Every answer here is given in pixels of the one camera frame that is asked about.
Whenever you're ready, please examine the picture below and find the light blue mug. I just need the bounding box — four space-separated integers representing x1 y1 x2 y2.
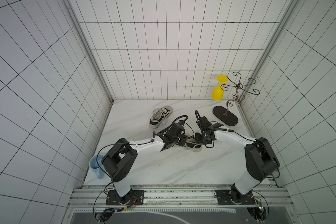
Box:
89 154 105 179

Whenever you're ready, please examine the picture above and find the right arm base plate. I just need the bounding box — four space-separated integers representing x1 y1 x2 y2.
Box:
214 190 256 205

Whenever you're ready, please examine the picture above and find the black white sneaker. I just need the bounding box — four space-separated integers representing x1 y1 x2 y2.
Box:
184 139 202 152
149 105 173 129

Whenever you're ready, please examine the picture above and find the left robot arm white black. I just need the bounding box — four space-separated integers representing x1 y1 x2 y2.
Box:
101 123 186 198

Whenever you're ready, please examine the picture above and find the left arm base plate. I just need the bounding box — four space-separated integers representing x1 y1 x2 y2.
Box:
105 190 145 206

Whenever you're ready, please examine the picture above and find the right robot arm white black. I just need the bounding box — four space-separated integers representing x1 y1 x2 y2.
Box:
195 111 280 202

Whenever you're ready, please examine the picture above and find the yellow plastic wine glass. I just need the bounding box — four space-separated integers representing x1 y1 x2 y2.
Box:
211 75 229 101

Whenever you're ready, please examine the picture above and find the aluminium rail frame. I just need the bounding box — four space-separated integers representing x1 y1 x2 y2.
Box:
63 184 301 224

